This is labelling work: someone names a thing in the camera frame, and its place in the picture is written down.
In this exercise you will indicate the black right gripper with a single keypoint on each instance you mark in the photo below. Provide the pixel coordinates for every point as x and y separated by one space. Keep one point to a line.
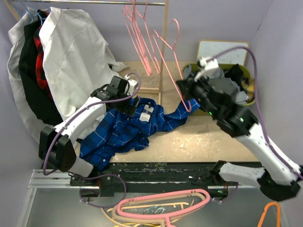
190 84

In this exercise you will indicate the black hanging garment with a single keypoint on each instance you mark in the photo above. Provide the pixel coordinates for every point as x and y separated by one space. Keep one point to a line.
40 104

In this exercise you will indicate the red plaid hanging shirt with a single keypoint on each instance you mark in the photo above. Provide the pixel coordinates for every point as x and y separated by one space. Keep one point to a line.
40 73

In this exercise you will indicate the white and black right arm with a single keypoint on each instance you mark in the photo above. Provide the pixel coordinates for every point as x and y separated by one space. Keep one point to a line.
278 176

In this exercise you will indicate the pink hangers on rack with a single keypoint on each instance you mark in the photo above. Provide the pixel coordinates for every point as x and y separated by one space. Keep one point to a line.
146 53

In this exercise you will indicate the green laundry basket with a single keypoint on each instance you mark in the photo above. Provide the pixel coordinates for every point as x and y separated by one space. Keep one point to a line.
193 67

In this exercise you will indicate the wooden garment rack frame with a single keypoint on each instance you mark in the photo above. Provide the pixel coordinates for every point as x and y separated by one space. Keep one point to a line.
158 90

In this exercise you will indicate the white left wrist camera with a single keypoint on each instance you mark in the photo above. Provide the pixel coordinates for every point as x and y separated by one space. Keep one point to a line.
131 86

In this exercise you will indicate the metal hanging rod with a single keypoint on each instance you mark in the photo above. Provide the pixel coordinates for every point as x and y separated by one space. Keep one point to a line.
94 2

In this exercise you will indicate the aluminium frame rail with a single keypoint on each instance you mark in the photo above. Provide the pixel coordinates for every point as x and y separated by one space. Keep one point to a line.
52 202

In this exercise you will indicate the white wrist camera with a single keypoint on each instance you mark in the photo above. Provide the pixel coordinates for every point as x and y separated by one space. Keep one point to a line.
209 68
131 86

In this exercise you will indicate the pink hanger in foreground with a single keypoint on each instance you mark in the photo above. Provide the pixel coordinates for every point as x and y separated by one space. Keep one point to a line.
165 218

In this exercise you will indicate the white hanging shirt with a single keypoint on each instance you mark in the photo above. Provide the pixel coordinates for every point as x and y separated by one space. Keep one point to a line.
76 61

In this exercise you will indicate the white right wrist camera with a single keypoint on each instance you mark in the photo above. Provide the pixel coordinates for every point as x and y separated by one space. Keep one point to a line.
209 68

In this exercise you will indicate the black and yellow garment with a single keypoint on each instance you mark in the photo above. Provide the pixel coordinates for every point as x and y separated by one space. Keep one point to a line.
236 74

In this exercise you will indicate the yellow hanger in foreground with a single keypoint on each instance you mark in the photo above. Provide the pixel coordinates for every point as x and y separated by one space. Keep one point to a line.
131 224

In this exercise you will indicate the blue plaid shirt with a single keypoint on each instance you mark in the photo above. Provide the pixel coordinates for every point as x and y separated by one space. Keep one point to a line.
120 133

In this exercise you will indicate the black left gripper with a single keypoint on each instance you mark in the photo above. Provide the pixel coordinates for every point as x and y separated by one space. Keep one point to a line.
128 109

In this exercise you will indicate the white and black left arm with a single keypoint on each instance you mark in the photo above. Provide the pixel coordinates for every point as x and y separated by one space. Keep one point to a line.
56 146

